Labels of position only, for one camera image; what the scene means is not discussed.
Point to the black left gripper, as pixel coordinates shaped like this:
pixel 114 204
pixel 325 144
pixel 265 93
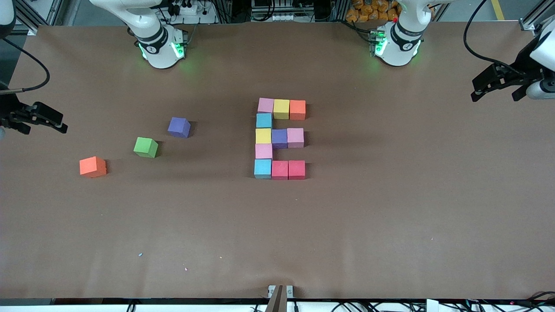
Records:
pixel 521 69

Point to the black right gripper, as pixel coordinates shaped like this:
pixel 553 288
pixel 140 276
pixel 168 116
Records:
pixel 8 109

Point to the orange foam cube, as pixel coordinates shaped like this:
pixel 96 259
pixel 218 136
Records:
pixel 92 167
pixel 297 110

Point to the red foam cube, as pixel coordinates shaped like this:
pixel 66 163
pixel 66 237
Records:
pixel 297 170
pixel 280 170

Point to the yellow foam cube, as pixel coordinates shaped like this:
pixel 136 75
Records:
pixel 263 136
pixel 281 109

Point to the teal foam cube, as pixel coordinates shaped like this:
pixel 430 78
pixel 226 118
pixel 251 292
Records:
pixel 264 121
pixel 262 169

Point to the purple foam cube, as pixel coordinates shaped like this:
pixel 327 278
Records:
pixel 179 128
pixel 279 138

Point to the mauve pink foam cube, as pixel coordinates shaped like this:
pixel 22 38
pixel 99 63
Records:
pixel 266 105

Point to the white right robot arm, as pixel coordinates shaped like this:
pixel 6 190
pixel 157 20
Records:
pixel 151 43

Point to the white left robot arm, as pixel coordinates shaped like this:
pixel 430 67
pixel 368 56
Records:
pixel 399 43

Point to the green foam cube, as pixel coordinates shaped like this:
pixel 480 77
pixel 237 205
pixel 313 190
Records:
pixel 145 147

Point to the small green-lit electronics box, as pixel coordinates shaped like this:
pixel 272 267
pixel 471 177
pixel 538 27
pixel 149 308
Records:
pixel 376 41

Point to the white power strip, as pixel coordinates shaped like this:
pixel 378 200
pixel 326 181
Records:
pixel 286 17
pixel 195 18

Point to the small white box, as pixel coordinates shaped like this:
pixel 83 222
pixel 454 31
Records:
pixel 432 305

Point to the brown table mat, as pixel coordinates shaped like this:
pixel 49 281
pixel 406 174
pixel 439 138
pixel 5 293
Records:
pixel 277 242

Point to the aluminium frame profile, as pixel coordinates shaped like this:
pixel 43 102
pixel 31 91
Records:
pixel 531 15
pixel 30 19

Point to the metal clamp bracket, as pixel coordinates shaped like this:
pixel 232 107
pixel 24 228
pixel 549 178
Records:
pixel 277 303

